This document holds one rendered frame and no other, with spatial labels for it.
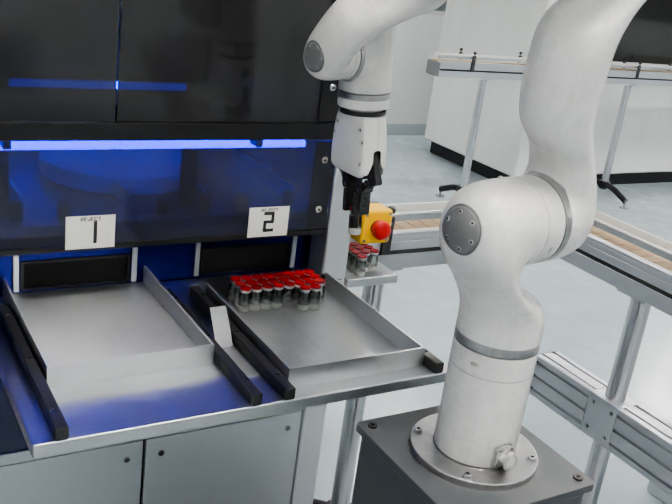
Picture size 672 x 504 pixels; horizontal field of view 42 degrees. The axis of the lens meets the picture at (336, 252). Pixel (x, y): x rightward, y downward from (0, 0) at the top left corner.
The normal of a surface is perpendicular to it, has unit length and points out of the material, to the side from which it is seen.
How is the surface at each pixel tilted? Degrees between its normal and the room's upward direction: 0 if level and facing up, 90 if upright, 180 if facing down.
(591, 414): 90
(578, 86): 96
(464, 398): 90
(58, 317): 0
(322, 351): 0
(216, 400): 0
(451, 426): 90
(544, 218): 67
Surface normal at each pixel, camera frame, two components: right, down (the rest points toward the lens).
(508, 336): -0.04, 0.33
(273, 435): 0.50, 0.36
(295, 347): 0.13, -0.93
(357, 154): -0.81, 0.15
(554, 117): -0.29, 0.57
